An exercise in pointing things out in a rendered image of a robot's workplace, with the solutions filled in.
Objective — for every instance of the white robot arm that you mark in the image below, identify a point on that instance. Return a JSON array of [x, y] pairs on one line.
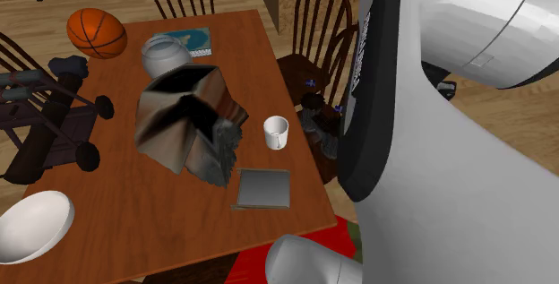
[[436, 178]]

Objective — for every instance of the white mug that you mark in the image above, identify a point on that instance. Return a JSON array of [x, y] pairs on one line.
[[276, 132]]

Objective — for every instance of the grey plush figure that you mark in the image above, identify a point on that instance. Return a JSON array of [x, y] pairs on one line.
[[321, 126]]

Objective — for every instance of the shiny metal toaster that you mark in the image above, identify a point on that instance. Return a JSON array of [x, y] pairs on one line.
[[183, 117]]

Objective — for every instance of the blue book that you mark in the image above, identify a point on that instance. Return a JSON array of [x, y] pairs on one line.
[[196, 38]]

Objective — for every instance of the red robot stand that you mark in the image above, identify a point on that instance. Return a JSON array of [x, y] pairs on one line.
[[323, 241]]

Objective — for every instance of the white round jar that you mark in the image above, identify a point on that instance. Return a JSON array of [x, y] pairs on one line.
[[166, 58]]

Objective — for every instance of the brown wooden table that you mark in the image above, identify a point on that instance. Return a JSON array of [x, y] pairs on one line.
[[144, 213]]

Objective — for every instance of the orange basketball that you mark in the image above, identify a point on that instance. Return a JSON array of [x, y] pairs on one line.
[[96, 33]]

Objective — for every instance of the dark toy cannon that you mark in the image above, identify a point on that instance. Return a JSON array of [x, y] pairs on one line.
[[48, 117]]

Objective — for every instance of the white bowl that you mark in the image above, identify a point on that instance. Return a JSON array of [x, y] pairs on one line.
[[32, 226]]

